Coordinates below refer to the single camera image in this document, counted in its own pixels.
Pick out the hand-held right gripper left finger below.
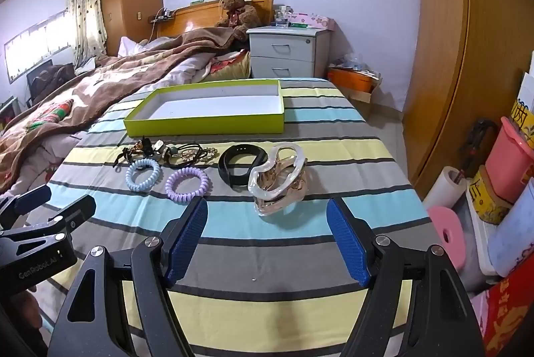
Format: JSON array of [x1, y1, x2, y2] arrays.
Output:
[[47, 198, 208, 357]]

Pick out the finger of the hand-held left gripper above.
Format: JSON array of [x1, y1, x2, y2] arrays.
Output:
[[0, 185, 53, 231], [23, 194, 97, 237]]

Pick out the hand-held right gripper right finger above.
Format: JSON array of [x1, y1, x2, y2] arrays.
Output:
[[326, 196, 487, 357]]

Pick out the purple spiral hair tie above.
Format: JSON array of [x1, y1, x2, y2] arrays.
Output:
[[166, 167, 209, 200]]

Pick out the blue spiral hair tie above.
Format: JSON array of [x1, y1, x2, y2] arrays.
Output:
[[125, 159, 163, 191]]

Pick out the rose gold hair claw clip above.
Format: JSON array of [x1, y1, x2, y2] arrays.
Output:
[[254, 164, 308, 218]]

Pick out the brown beaded bracelet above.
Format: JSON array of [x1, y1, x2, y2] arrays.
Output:
[[112, 146, 147, 168]]

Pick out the black wristband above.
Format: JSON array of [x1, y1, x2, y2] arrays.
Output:
[[218, 145, 267, 188]]

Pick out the clear hair claw clip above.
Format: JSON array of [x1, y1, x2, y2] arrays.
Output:
[[248, 141, 308, 202]]

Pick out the green cardboard box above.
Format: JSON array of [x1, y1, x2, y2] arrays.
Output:
[[124, 79, 286, 137]]

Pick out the striped bed sheet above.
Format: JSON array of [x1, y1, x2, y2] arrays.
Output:
[[35, 77, 444, 357]]

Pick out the pink stool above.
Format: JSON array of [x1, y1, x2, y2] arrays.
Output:
[[425, 206, 466, 275]]

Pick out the white paper roll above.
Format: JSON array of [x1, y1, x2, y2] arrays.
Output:
[[422, 165, 468, 212]]

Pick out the dark chair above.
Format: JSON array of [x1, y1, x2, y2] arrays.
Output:
[[25, 58, 76, 103]]

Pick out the brown blanket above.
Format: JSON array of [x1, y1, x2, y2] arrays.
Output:
[[0, 25, 252, 195]]

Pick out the window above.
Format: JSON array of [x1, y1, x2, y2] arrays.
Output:
[[4, 8, 78, 85]]

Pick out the orange box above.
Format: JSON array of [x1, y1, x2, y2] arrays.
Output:
[[327, 66, 376, 93]]

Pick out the black red tool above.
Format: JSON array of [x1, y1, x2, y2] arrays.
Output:
[[458, 118, 500, 174]]

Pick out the white plastic bag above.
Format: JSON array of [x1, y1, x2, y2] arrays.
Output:
[[488, 189, 534, 279]]

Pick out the white pillow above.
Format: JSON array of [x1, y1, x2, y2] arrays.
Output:
[[117, 35, 168, 58]]

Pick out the clear plastic bag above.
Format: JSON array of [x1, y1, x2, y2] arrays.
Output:
[[333, 52, 380, 76]]

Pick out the pink bucket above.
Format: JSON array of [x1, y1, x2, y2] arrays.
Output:
[[486, 115, 534, 206]]

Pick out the red box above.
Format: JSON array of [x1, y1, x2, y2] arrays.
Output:
[[480, 277, 534, 357]]

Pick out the yellow pillow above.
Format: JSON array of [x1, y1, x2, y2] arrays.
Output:
[[204, 50, 252, 83]]

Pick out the patterned curtain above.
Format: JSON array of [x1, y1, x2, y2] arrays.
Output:
[[66, 0, 108, 68]]

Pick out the grey nightstand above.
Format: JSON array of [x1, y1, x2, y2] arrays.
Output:
[[246, 25, 331, 81]]

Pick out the wooden wardrobe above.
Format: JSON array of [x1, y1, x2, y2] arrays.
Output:
[[402, 0, 534, 200]]

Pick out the power strip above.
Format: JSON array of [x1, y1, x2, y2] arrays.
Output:
[[148, 8, 176, 24]]

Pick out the pink tissue box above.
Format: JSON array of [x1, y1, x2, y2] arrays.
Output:
[[292, 12, 336, 31]]

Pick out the wooden headboard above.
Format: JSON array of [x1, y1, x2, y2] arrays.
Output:
[[156, 0, 275, 39]]

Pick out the clear plastic container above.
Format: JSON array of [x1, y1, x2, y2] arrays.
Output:
[[273, 5, 295, 28]]

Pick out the brown teddy bear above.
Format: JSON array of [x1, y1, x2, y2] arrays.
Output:
[[214, 0, 263, 46]]

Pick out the black green-bead hair tie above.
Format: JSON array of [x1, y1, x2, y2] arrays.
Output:
[[161, 143, 205, 170]]

